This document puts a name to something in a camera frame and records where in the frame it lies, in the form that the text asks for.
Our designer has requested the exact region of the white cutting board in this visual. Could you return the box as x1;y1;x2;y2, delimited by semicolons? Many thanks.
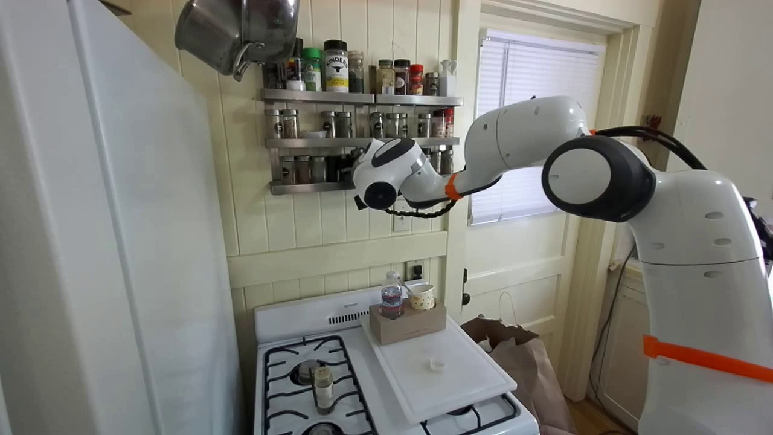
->
367;317;519;428

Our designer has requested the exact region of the dotted paper cup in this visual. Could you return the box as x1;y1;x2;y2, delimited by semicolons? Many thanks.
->
405;282;440;314

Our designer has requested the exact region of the dark door lock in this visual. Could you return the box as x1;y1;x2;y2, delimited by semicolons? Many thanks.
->
458;266;477;311

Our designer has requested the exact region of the brown wooden block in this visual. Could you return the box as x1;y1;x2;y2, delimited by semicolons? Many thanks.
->
367;303;449;348

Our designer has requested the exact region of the white gas stove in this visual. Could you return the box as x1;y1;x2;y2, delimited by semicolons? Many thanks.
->
252;286;544;435

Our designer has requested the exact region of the white panel door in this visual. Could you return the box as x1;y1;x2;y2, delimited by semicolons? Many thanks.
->
454;22;611;396

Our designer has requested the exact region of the large jar with black lid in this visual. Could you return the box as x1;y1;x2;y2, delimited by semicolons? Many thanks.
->
322;36;353;95

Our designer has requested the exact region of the jar with green lid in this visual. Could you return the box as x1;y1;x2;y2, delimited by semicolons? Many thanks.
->
300;47;327;95

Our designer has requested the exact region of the small jar with white lid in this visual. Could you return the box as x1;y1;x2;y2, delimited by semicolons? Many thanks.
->
286;56;307;93

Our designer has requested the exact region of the dark spice jar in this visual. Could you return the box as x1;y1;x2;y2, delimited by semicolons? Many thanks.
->
260;59;291;93

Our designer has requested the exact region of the small jar with beige lid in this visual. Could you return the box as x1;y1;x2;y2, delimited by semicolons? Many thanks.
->
312;364;339;414

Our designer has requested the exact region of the brown paper bag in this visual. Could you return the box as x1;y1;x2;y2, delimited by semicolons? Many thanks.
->
458;314;580;435

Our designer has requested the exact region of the white window blind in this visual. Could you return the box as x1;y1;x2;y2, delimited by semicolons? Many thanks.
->
470;29;606;228

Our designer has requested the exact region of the hanging steel pan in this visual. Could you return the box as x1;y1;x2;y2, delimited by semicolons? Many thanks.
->
235;0;303;69

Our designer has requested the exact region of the beige cabinet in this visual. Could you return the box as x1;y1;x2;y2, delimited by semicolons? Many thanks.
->
592;261;649;433

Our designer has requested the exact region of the white refrigerator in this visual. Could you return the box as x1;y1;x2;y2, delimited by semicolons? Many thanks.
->
0;0;249;435

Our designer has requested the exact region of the orange strap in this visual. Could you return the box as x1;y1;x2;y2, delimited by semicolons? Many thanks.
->
640;333;773;387
441;170;466;204

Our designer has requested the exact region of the metal wall spice rack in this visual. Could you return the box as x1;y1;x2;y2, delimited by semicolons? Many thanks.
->
260;86;464;199

